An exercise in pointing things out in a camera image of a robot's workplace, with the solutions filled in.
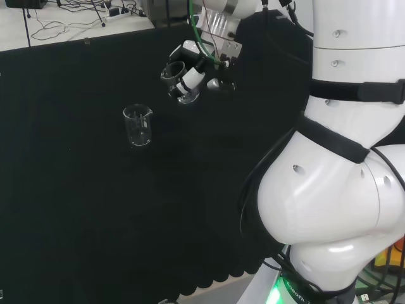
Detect white power strip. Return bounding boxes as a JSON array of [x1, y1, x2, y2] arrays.
[[105, 11, 131, 22]]

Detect black box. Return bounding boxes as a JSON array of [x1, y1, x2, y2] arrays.
[[4, 0, 49, 10]]

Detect clear glass beaker with spout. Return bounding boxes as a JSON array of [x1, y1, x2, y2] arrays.
[[122, 103, 154, 148]]

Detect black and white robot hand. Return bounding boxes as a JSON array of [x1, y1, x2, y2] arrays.
[[168, 39, 237, 99]]

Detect thin white floor cable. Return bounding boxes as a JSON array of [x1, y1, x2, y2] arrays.
[[30, 9, 107, 42]]

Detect black tripod leg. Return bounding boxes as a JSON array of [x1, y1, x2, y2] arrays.
[[22, 6, 32, 48]]

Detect yellow stop button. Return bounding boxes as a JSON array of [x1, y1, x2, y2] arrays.
[[373, 242, 405, 274]]

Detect black bench cloth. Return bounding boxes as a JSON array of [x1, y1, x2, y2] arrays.
[[0, 11, 316, 302]]

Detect small clear glass beaker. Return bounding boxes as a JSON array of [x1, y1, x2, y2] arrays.
[[159, 60, 201, 106]]

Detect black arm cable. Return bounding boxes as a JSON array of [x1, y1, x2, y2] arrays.
[[237, 126, 301, 254]]

